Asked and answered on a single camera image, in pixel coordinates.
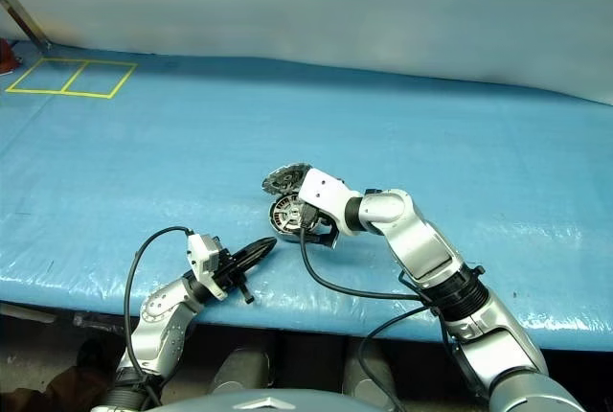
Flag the grey robot torso dome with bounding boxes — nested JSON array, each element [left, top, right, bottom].
[[156, 388, 385, 412]]

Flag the slanted metal support rod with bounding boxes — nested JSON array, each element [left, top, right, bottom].
[[0, 0, 54, 52]]

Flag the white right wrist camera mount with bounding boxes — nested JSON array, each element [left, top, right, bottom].
[[297, 168, 362, 237]]

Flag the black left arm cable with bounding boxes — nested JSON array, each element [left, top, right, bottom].
[[123, 225, 193, 408]]

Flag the motor stator with copper windings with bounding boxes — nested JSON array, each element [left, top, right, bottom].
[[266, 194, 332, 243]]

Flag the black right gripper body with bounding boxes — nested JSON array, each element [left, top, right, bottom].
[[299, 200, 341, 251]]

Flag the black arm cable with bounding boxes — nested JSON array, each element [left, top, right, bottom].
[[299, 204, 445, 412], [123, 225, 193, 408]]

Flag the black bar under table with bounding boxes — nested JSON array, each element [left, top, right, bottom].
[[71, 312, 141, 334]]

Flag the blue plastic table cover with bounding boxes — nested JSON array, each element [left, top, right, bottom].
[[0, 40, 613, 354]]

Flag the red object at table edge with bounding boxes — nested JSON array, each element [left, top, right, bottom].
[[0, 37, 22, 79]]

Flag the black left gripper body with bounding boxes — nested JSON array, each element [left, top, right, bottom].
[[214, 249, 255, 306]]

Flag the silver motor rotor cover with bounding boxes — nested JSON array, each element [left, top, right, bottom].
[[260, 163, 313, 198]]

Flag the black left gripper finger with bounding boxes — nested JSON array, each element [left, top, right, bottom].
[[232, 236, 278, 260], [235, 243, 275, 274]]

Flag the yellow tape double square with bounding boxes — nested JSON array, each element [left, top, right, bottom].
[[5, 57, 139, 100]]

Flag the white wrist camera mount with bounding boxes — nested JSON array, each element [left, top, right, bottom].
[[185, 233, 229, 302], [297, 168, 362, 237]]

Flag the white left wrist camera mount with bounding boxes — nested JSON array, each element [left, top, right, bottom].
[[185, 233, 229, 302]]

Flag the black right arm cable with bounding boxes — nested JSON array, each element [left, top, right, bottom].
[[299, 204, 445, 412]]

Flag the grey rounded robot leg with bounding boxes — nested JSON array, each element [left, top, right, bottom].
[[209, 348, 275, 397], [341, 346, 399, 409]]

